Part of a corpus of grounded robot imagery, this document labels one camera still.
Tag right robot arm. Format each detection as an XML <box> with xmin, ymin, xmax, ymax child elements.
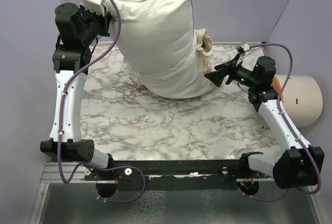
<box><xmin>204</xmin><ymin>55</ymin><xmax>325</xmax><ymax>191</ymax></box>

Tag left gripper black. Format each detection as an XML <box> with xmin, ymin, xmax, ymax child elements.
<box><xmin>78</xmin><ymin>3</ymin><xmax>110</xmax><ymax>46</ymax></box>

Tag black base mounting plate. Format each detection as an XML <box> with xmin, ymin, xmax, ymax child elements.
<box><xmin>85</xmin><ymin>159</ymin><xmax>266</xmax><ymax>191</ymax></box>

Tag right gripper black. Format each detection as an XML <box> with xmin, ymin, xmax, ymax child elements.
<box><xmin>205</xmin><ymin>53</ymin><xmax>258</xmax><ymax>88</ymax></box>

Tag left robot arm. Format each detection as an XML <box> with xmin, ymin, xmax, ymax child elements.
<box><xmin>40</xmin><ymin>3</ymin><xmax>115</xmax><ymax>180</ymax></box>

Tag aluminium rail frame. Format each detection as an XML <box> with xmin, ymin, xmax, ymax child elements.
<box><xmin>40</xmin><ymin>41</ymin><xmax>316</xmax><ymax>183</ymax></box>

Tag white cylindrical bin orange base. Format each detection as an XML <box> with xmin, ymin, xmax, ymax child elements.
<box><xmin>281</xmin><ymin>75</ymin><xmax>323</xmax><ymax>129</ymax></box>

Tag white pillow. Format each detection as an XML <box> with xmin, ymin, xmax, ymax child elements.
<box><xmin>106</xmin><ymin>0</ymin><xmax>211</xmax><ymax>99</ymax></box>

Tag grey pillowcase with cream trim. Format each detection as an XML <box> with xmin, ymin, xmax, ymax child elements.
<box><xmin>124</xmin><ymin>29</ymin><xmax>215</xmax><ymax>99</ymax></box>

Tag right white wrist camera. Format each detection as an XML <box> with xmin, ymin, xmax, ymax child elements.
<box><xmin>235</xmin><ymin>43</ymin><xmax>251</xmax><ymax>66</ymax></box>

